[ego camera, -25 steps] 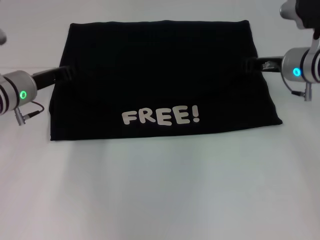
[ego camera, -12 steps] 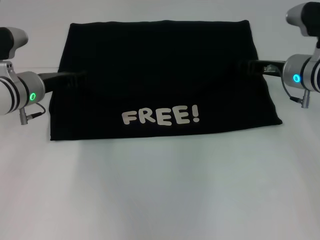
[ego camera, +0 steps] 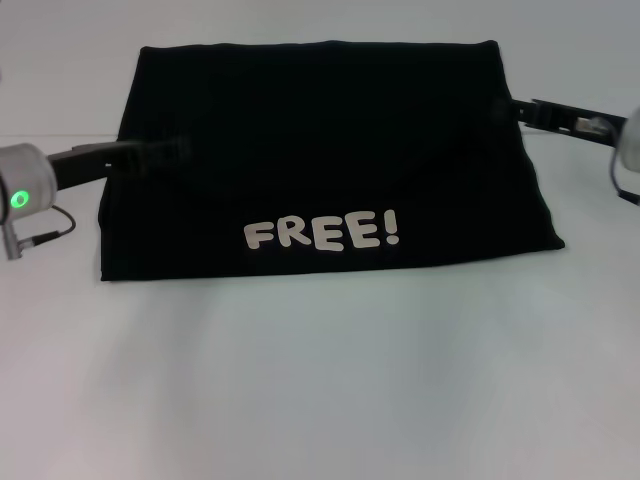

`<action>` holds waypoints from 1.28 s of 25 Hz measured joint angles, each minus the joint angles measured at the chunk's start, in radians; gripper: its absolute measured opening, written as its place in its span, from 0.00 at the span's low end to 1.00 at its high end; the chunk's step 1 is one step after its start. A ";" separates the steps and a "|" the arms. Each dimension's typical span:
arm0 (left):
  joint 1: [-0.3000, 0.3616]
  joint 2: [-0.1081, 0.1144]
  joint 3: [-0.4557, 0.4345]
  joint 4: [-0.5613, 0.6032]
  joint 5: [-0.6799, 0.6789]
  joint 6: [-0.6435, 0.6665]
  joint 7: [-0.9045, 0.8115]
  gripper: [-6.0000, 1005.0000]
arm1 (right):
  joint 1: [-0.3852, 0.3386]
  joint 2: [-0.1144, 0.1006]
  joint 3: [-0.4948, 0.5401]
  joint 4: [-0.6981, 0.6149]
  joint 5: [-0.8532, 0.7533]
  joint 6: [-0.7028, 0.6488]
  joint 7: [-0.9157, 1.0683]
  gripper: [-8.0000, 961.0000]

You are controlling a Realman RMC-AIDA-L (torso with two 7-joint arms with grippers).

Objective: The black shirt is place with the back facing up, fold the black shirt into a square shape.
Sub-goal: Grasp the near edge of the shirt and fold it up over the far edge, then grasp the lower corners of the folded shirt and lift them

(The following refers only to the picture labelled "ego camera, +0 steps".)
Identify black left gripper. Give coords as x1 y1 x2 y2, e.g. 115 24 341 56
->
47 133 195 195

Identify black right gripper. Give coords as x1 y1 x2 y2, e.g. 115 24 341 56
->
491 96 630 150

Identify black shirt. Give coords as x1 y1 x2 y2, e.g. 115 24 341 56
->
97 38 567 284

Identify left gripper cable with connectors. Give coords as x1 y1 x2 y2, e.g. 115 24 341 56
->
1 203 77 262

